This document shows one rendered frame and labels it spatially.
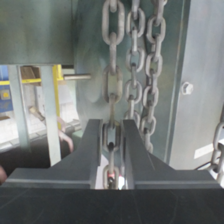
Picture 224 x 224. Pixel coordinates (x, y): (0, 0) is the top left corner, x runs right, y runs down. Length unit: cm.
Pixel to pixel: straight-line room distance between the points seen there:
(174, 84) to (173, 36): 6
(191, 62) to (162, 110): 7
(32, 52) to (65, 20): 17
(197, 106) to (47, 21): 53
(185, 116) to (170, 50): 9
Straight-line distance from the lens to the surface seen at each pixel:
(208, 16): 26
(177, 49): 23
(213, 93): 30
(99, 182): 101
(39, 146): 109
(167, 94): 23
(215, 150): 20
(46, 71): 62
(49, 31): 63
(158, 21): 19
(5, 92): 317
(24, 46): 59
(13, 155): 104
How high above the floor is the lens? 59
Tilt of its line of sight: 17 degrees up
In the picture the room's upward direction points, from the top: 179 degrees counter-clockwise
